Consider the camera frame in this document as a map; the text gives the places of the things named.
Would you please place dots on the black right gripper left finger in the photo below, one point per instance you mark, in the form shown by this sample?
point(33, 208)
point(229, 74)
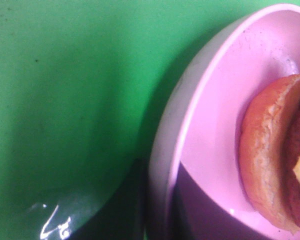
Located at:
point(123, 215)

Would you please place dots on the burger with lettuce and tomato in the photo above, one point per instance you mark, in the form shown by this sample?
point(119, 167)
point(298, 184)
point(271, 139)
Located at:
point(269, 153)

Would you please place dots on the green table mat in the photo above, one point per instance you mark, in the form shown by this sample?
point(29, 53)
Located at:
point(83, 87)

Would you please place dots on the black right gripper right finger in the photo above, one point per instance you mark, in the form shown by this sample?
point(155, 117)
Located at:
point(213, 207)

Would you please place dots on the pink round plate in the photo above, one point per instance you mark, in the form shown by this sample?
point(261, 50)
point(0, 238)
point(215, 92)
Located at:
point(201, 122)

